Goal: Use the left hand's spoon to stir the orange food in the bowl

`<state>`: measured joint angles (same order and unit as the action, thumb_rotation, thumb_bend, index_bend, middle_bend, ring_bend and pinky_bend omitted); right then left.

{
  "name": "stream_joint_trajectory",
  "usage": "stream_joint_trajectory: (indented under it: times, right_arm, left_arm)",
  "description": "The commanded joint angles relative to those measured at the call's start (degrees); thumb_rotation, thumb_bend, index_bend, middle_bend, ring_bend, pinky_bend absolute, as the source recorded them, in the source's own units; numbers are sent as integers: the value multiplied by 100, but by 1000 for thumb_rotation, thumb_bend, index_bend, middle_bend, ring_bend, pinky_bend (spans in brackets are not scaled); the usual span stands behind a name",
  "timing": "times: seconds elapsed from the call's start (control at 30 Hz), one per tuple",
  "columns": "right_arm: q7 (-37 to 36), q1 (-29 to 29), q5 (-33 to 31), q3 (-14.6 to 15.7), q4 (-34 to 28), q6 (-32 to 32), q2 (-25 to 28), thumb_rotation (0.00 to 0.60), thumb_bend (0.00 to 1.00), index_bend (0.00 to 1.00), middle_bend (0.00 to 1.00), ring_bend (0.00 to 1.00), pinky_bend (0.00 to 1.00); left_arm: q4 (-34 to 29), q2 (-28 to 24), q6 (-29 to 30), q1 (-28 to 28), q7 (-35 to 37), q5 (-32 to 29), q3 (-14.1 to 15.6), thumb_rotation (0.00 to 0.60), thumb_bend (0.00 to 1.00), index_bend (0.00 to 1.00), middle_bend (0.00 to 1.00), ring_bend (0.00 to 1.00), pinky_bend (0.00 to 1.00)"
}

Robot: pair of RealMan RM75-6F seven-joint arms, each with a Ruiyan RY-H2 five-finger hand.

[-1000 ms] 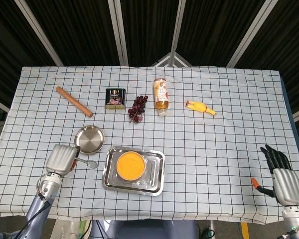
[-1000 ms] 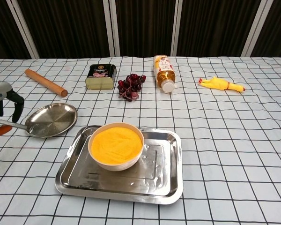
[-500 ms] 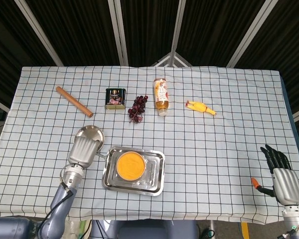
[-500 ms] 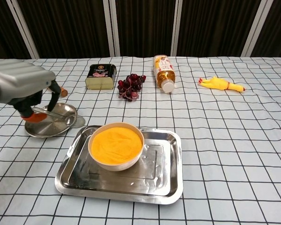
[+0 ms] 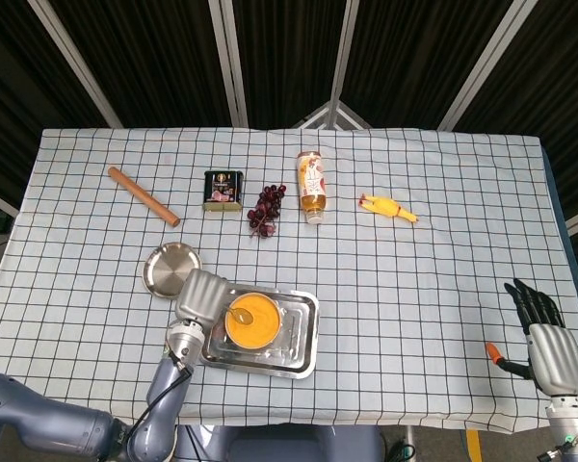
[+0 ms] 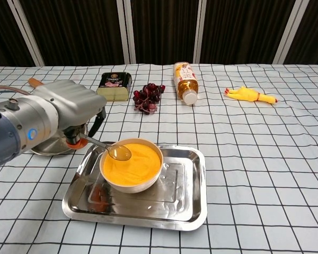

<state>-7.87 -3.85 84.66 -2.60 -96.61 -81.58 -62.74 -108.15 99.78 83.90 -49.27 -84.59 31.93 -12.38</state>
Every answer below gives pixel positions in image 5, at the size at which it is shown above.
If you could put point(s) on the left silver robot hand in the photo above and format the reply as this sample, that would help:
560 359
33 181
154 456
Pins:
200 298

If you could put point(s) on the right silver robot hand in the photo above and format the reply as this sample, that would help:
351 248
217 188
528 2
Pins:
556 356

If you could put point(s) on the silver spoon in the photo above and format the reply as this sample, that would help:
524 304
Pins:
243 316

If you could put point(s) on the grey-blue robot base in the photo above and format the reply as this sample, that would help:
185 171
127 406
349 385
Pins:
279 445

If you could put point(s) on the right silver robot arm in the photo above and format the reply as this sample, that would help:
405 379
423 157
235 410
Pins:
570 428

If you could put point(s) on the round steel plate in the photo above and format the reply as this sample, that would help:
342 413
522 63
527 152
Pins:
164 269

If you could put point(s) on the white bowl of orange powder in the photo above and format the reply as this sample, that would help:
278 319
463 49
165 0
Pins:
260 332

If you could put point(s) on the rectangular steel tray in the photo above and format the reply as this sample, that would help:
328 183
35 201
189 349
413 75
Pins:
294 346

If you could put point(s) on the dark luncheon meat can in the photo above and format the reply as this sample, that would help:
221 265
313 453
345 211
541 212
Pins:
223 190

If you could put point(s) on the bunch of red grapes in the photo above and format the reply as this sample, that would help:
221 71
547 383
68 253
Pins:
265 207

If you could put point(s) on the wooden rolling pin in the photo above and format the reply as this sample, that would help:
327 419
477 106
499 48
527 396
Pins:
144 197

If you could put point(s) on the white checkered tablecloth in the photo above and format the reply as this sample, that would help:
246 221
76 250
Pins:
414 298

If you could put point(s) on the amber tea bottle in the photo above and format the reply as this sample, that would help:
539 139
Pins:
312 185

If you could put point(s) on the dark blue table skirt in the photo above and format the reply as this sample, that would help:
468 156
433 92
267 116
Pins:
556 192

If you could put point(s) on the yellow rubber chicken toy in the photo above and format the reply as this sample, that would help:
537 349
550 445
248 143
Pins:
385 207

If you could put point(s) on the white triangular screen foot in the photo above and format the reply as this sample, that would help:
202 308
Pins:
339 115

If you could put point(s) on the black folding partition screen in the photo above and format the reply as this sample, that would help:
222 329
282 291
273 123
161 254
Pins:
149 48

